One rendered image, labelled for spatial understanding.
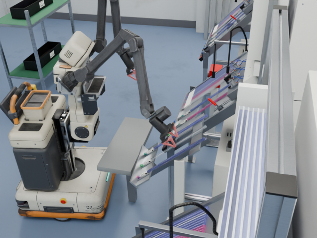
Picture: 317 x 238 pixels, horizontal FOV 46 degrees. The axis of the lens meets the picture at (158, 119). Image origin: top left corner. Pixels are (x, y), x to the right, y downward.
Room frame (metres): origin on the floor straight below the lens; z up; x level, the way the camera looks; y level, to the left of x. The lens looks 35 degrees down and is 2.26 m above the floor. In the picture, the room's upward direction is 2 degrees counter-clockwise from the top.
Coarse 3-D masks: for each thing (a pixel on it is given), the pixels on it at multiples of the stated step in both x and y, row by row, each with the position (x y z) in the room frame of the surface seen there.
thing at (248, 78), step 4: (248, 60) 2.06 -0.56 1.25; (252, 60) 2.01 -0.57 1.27; (248, 64) 2.01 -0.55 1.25; (252, 64) 1.96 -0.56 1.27; (248, 68) 1.94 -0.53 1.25; (252, 68) 1.90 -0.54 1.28; (244, 72) 1.93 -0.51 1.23; (248, 72) 1.89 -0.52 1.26; (252, 72) 1.85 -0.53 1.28; (244, 76) 1.87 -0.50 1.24; (248, 76) 1.83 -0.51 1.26; (252, 76) 1.80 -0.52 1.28; (256, 76) 1.80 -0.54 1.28; (244, 80) 1.82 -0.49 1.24; (248, 80) 1.81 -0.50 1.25; (252, 80) 1.80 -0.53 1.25; (256, 80) 1.80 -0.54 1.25
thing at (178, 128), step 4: (200, 100) 2.26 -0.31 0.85; (192, 104) 2.30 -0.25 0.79; (196, 104) 2.24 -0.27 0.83; (188, 108) 2.29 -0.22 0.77; (196, 108) 2.18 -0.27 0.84; (184, 112) 2.27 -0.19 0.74; (192, 112) 2.16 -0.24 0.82; (184, 116) 2.20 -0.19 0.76; (188, 116) 2.15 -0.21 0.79; (196, 116) 2.06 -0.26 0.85; (180, 120) 2.18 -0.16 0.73; (188, 120) 2.08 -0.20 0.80; (192, 120) 2.03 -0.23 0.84; (184, 124) 2.06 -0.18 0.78; (188, 124) 2.02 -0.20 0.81; (176, 128) 2.10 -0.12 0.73; (180, 128) 2.05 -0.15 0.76; (188, 128) 1.95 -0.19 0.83; (184, 132) 1.94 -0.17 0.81
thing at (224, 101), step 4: (244, 56) 2.43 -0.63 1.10; (244, 60) 2.35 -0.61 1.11; (224, 84) 2.22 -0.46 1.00; (220, 88) 2.19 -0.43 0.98; (220, 92) 2.13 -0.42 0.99; (224, 92) 2.09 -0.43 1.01; (224, 96) 2.02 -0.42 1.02; (220, 100) 2.01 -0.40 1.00; (224, 100) 1.97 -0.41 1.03; (228, 100) 1.92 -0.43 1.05; (220, 104) 1.95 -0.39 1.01; (224, 104) 1.91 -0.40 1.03; (228, 104) 1.87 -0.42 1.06; (216, 108) 1.94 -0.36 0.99; (216, 112) 1.88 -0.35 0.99
